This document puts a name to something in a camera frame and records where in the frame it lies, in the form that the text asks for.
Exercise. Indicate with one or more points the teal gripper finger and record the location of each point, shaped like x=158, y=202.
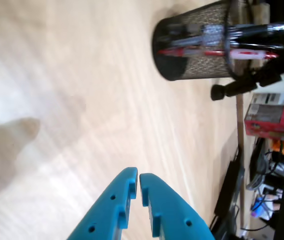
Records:
x=107, y=212
x=177, y=215

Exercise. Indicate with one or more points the red pen with white grip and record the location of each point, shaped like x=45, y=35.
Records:
x=247, y=54

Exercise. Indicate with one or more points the black pen with chrome tip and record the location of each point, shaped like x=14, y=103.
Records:
x=257, y=29

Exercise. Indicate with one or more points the black mesh pen holder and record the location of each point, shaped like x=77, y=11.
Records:
x=207, y=67

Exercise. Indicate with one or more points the black flat panel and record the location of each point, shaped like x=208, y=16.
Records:
x=228, y=190

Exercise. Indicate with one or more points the red cardboard box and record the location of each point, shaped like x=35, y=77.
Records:
x=269, y=125

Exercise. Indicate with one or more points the white box with green label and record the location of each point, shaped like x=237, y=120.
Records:
x=267, y=98

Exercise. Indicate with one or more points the black clamp mount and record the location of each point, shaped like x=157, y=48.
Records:
x=239, y=87

